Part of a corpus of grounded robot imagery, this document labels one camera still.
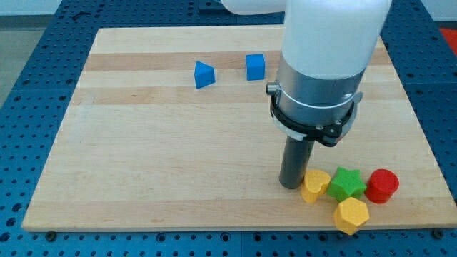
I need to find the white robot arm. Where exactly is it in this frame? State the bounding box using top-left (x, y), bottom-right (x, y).
top-left (221, 0), bottom-right (391, 147)

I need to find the blue triangle block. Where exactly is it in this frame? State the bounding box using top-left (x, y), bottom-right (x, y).
top-left (194, 61), bottom-right (216, 89)

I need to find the wooden board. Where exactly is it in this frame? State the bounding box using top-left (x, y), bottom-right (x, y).
top-left (22, 25), bottom-right (456, 232)

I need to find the blue cube block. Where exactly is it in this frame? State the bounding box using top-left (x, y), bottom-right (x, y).
top-left (245, 54), bottom-right (266, 81)

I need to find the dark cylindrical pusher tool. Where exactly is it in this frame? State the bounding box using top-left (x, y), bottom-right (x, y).
top-left (278, 137), bottom-right (314, 189)

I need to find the yellow heart block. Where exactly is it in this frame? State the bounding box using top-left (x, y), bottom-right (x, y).
top-left (301, 170), bottom-right (331, 203)

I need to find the green star block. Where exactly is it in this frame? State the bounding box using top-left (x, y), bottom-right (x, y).
top-left (326, 166), bottom-right (367, 202)

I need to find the yellow hexagon block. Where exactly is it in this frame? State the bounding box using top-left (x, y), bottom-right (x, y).
top-left (333, 197), bottom-right (370, 235)

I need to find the red cylinder block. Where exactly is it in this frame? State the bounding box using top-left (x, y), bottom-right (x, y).
top-left (364, 169), bottom-right (400, 204)

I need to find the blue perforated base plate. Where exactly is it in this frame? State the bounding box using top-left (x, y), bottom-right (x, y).
top-left (1, 1), bottom-right (456, 256)

